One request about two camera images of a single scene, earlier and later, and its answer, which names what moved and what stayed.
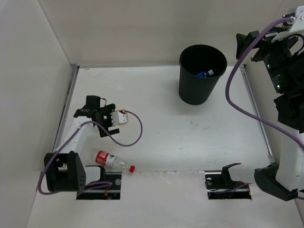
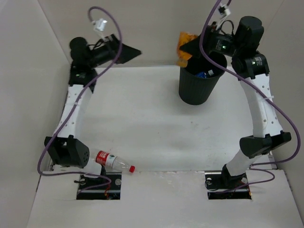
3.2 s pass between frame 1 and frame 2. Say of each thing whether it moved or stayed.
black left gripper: moved
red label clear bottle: stayed
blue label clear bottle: stayed
